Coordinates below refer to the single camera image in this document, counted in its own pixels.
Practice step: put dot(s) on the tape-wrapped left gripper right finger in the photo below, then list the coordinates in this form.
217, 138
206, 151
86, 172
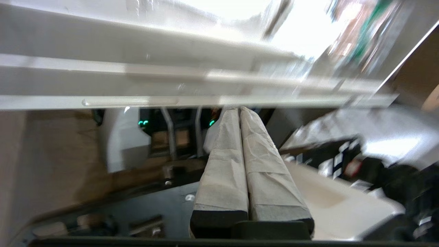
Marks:
271, 185

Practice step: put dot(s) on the silver robot base, red button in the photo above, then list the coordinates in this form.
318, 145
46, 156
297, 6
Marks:
343, 212

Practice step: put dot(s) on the brown wooden side cabinet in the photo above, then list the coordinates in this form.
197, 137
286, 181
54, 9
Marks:
418, 68

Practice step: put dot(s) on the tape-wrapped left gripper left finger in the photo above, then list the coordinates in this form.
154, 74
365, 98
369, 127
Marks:
223, 178

